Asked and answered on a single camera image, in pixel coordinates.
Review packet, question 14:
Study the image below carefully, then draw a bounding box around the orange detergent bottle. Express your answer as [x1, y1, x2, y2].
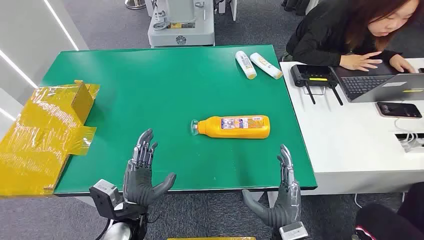
[191, 114, 271, 140]

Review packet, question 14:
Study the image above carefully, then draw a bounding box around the person's left hand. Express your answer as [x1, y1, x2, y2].
[389, 53, 417, 74]

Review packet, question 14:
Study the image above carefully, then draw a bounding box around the grey laptop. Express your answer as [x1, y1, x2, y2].
[332, 61, 424, 104]

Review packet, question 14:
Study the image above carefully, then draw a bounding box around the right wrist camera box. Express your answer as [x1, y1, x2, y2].
[279, 221, 309, 240]

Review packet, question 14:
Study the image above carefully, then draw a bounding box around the white bottle with yellow print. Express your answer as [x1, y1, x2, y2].
[249, 52, 284, 80]

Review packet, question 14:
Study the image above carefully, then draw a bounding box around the black router with antennas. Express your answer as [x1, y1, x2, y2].
[290, 64, 344, 106]

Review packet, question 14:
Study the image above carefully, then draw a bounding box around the person's right hand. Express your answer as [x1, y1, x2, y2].
[339, 51, 383, 72]

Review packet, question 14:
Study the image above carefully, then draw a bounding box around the desk cable socket box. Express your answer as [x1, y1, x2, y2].
[394, 132, 424, 154]

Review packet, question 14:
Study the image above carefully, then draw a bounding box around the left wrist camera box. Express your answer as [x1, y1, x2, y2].
[88, 178, 122, 220]

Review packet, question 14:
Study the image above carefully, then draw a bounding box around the chrome stand base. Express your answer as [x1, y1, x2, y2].
[124, 0, 147, 10]

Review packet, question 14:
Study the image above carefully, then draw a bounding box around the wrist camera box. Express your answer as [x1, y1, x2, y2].
[88, 178, 122, 220]
[279, 221, 309, 240]

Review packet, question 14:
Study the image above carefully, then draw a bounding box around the yellow taped cardboard box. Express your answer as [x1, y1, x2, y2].
[0, 79, 101, 198]

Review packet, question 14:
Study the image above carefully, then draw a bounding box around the white bottle with barcode label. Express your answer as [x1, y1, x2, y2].
[235, 50, 258, 80]

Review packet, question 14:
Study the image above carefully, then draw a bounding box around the white wall light strip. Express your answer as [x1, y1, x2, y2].
[43, 0, 80, 52]
[0, 107, 17, 122]
[0, 48, 39, 89]

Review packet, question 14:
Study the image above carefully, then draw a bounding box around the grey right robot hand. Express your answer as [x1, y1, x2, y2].
[242, 144, 303, 230]

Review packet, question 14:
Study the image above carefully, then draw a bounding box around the white panel leg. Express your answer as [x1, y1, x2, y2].
[217, 0, 238, 22]

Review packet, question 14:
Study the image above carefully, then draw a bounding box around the white machine base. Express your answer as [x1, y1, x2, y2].
[147, 0, 216, 48]

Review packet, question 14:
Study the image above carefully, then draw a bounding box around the person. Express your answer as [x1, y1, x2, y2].
[352, 181, 424, 240]
[285, 0, 424, 74]

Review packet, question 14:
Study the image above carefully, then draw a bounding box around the black smartphone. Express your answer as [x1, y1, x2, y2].
[376, 101, 423, 119]

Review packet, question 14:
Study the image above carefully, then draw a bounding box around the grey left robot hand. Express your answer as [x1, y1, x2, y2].
[122, 128, 177, 209]

